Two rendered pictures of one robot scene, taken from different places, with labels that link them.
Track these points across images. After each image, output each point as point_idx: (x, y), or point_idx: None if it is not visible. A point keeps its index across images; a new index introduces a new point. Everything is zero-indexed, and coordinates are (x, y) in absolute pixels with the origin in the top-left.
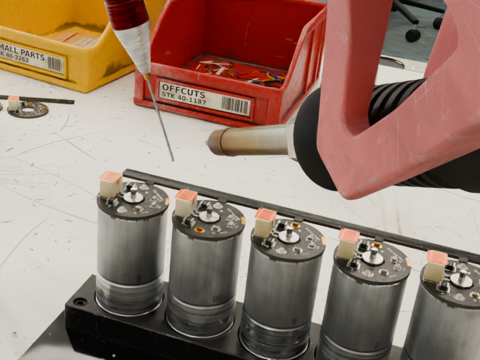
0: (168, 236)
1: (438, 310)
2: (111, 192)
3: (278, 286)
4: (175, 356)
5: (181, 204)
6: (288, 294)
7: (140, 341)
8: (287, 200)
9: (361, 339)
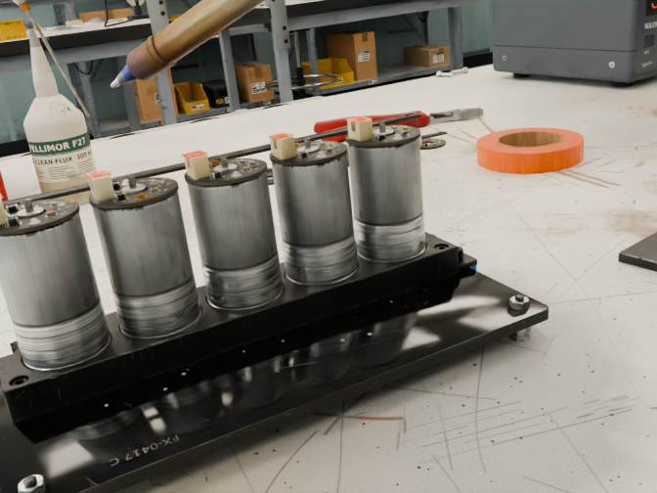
0: (9, 326)
1: (389, 156)
2: (3, 213)
3: (249, 212)
4: (170, 364)
5: (102, 183)
6: (260, 218)
7: (122, 375)
8: (90, 250)
9: (339, 225)
